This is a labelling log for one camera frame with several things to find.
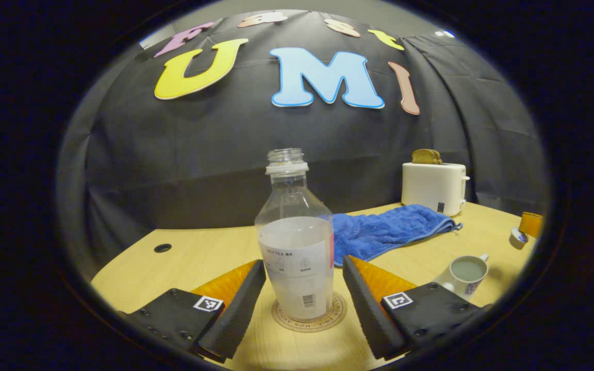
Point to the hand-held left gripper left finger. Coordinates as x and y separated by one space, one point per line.
240 314

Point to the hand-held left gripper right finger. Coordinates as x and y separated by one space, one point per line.
366 314

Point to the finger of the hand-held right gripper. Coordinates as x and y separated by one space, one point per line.
530 224

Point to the round brown coaster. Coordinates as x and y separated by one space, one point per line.
339 312

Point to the clear plastic water bottle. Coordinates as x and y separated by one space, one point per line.
297 257

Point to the white blue-patterned teacup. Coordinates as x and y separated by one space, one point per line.
464 278

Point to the blue towel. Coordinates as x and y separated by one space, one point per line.
384 232

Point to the round black desk grommet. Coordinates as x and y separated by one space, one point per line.
162 248

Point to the white toaster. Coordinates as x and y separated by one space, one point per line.
431 188

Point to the brown bread slice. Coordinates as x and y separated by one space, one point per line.
423 157
439 158

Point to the black backdrop cloth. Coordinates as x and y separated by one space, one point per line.
199 154

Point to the small ceiling light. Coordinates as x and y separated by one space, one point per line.
444 34

